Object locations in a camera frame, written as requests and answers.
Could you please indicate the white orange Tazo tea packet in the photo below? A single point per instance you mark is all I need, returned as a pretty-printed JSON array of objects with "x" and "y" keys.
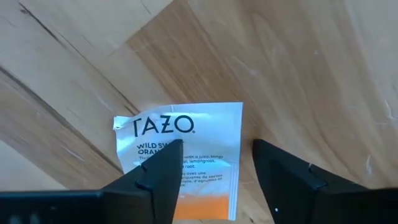
[{"x": 211, "y": 130}]

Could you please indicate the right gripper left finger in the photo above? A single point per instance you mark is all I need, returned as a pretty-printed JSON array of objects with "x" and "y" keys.
[{"x": 155, "y": 186}]

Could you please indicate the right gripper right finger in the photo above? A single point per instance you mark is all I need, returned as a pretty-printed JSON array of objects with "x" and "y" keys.
[{"x": 295, "y": 193}]

